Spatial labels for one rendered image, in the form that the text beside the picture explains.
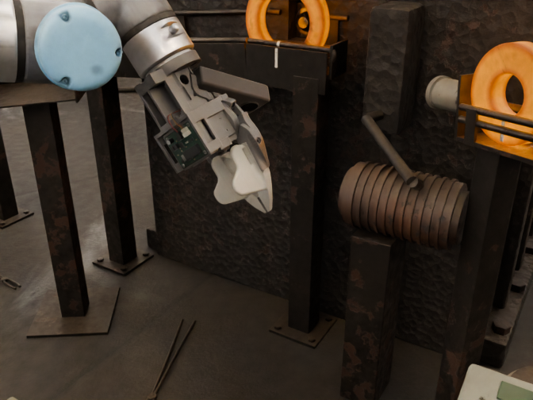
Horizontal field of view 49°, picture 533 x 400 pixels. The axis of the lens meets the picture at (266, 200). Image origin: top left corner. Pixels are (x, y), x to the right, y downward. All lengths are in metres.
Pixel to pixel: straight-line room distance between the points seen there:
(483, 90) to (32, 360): 1.15
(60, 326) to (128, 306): 0.18
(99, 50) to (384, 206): 0.64
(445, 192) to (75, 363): 0.93
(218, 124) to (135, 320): 0.98
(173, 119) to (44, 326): 1.03
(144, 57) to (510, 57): 0.54
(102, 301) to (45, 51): 1.19
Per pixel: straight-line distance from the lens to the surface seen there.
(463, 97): 1.02
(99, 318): 1.61
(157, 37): 0.69
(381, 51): 1.14
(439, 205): 1.03
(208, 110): 0.68
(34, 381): 1.48
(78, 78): 0.55
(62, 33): 0.55
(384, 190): 1.06
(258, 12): 1.28
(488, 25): 1.19
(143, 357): 1.48
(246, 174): 0.70
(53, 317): 1.65
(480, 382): 0.52
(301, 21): 1.34
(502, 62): 0.97
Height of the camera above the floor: 0.95
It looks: 26 degrees down
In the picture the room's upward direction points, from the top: straight up
